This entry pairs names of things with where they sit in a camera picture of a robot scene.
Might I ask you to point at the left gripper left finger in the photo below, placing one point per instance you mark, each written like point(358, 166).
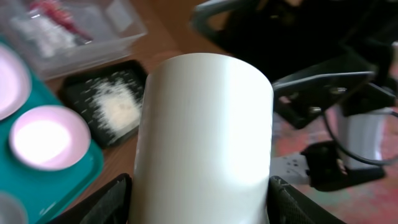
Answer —
point(108, 205)

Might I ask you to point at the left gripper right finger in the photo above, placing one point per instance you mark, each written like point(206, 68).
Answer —
point(287, 205)

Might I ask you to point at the small pink bowl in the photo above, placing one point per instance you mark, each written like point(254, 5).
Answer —
point(49, 138)

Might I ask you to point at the white cup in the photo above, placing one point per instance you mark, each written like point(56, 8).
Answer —
point(204, 146)

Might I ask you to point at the pile of rice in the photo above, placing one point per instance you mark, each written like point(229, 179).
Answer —
point(112, 105)

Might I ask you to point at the large white plate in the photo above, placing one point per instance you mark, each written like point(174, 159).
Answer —
point(16, 83)

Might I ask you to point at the red snack wrapper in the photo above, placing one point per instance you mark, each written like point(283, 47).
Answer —
point(56, 12)

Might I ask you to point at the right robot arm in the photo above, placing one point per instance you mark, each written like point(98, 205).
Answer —
point(349, 88)

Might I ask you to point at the grey bowl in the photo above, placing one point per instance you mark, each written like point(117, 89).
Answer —
point(12, 211)

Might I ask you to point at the black tray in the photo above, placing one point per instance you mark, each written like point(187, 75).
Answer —
point(73, 85)

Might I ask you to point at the clear plastic bin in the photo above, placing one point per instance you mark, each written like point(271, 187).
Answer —
point(113, 24)

